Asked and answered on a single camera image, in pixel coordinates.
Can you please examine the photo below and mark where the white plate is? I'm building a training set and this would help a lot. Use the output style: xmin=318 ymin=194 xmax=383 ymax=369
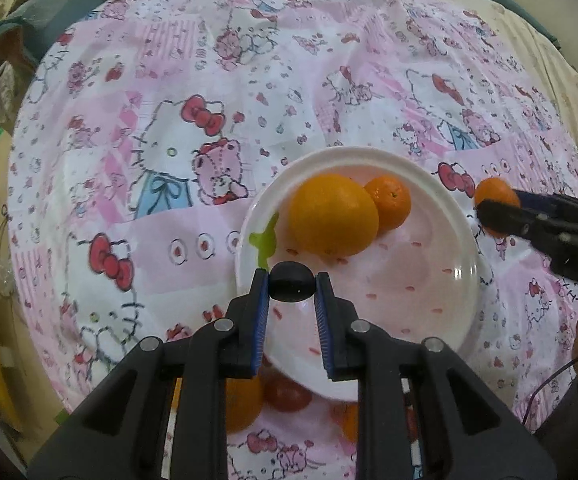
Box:
xmin=234 ymin=146 xmax=480 ymax=402

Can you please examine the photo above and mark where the dark purple grape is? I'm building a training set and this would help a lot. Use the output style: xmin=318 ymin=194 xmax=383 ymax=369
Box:
xmin=268 ymin=261 xmax=316 ymax=304

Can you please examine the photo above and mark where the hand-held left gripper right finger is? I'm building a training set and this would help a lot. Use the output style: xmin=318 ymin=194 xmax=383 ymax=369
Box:
xmin=315 ymin=272 xmax=557 ymax=480

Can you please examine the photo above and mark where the pink cartoon printed blanket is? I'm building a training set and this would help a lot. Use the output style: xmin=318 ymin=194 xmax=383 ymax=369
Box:
xmin=6 ymin=0 xmax=578 ymax=480

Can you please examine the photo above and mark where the large orange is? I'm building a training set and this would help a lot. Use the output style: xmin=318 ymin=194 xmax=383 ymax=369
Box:
xmin=225 ymin=375 xmax=265 ymax=435
xmin=287 ymin=173 xmax=380 ymax=256

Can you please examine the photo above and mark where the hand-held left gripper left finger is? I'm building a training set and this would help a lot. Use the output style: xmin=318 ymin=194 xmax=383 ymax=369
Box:
xmin=28 ymin=269 xmax=271 ymax=480

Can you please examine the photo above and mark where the blue cloth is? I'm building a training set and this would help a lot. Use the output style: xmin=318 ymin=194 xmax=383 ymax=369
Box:
xmin=0 ymin=0 xmax=110 ymax=66

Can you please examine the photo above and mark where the cream duvet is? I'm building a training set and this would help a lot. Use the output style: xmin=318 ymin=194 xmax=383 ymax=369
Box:
xmin=434 ymin=0 xmax=578 ymax=171

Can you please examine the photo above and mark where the black cable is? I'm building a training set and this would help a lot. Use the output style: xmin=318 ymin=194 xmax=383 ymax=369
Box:
xmin=520 ymin=340 xmax=578 ymax=426

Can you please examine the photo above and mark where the small tangerine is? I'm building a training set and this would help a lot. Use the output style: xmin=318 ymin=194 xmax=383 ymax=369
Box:
xmin=474 ymin=176 xmax=521 ymax=238
xmin=340 ymin=402 xmax=360 ymax=443
xmin=364 ymin=174 xmax=413 ymax=232

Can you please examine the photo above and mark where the red cherry tomato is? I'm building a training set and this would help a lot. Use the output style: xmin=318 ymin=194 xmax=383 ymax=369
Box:
xmin=261 ymin=366 xmax=314 ymax=412

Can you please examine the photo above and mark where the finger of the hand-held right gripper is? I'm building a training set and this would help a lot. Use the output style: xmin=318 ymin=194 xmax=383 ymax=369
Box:
xmin=511 ymin=189 xmax=560 ymax=212
xmin=476 ymin=200 xmax=552 ymax=246

